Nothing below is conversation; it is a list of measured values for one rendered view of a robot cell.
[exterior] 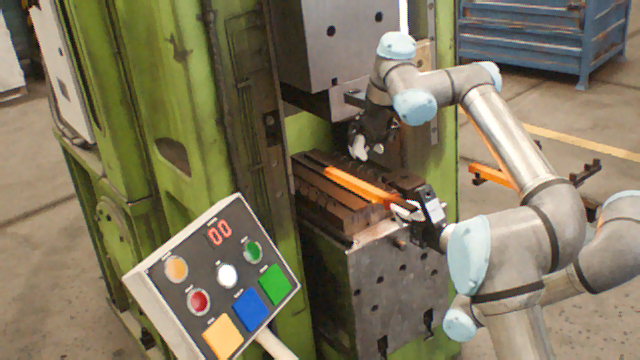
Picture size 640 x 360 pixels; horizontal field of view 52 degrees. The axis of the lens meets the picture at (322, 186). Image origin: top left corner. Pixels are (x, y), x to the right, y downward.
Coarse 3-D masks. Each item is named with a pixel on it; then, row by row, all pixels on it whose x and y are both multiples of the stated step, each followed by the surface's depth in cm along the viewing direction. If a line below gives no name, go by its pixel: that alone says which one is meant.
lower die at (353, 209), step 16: (320, 160) 213; (336, 160) 214; (304, 176) 207; (320, 176) 206; (368, 176) 202; (304, 192) 200; (320, 192) 198; (336, 192) 196; (352, 192) 194; (320, 208) 192; (336, 208) 189; (352, 208) 187; (368, 208) 188; (336, 224) 188; (352, 224) 187; (368, 224) 191
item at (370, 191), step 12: (324, 168) 206; (336, 168) 205; (348, 180) 196; (360, 180) 195; (360, 192) 192; (372, 192) 187; (384, 192) 186; (384, 204) 182; (396, 204) 179; (408, 204) 177
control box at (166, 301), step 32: (192, 224) 151; (224, 224) 151; (256, 224) 158; (160, 256) 137; (192, 256) 142; (224, 256) 148; (160, 288) 134; (192, 288) 140; (224, 288) 146; (256, 288) 152; (160, 320) 137; (192, 320) 137; (192, 352) 137
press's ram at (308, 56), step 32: (288, 0) 157; (320, 0) 155; (352, 0) 161; (384, 0) 166; (288, 32) 162; (320, 32) 158; (352, 32) 164; (384, 32) 170; (288, 64) 168; (320, 64) 162; (352, 64) 167
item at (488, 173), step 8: (472, 168) 200; (480, 168) 199; (488, 168) 198; (488, 176) 196; (496, 176) 193; (504, 176) 193; (504, 184) 192; (584, 200) 175; (592, 208) 171; (592, 216) 172
